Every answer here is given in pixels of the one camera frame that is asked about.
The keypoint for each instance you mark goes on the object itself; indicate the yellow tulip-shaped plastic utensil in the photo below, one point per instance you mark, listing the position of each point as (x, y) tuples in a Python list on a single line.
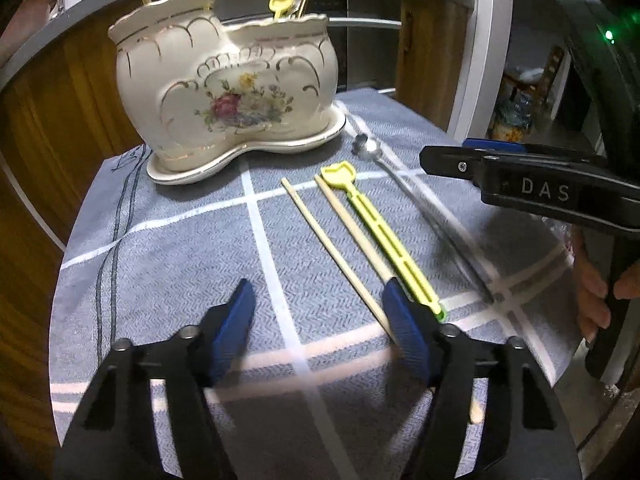
[(380, 234), (279, 7)]

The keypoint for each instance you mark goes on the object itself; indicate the person's right hand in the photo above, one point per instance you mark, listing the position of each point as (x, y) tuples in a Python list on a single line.
[(591, 289)]

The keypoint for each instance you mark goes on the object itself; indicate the silver flower-handled spoon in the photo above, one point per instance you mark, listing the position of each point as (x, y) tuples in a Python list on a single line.
[(368, 147)]

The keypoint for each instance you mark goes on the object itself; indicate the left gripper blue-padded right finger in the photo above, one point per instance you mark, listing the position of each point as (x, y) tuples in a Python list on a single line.
[(525, 432)]

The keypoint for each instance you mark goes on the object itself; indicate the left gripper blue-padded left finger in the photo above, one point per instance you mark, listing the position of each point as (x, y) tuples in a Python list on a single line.
[(112, 434)]

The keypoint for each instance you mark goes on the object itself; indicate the built-in oven stainless steel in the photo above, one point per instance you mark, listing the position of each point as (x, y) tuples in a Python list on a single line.
[(365, 35)]

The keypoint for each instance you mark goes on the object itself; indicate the blue-grey checked cloth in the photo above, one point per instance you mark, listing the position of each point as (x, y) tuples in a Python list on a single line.
[(319, 393)]

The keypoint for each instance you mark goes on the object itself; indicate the cream floral ceramic utensil holder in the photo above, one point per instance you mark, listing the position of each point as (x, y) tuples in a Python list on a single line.
[(201, 93)]

